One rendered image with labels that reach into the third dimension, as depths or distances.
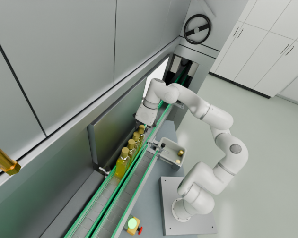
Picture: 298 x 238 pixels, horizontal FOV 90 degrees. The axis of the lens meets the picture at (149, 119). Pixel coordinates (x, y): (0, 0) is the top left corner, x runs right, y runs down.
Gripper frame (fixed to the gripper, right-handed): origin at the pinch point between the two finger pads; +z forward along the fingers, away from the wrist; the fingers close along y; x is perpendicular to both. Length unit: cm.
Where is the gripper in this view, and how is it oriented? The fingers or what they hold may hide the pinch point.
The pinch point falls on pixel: (141, 127)
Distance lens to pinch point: 83.1
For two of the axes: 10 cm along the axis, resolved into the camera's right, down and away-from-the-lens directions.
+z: -3.1, 8.0, 5.2
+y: 8.8, 4.4, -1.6
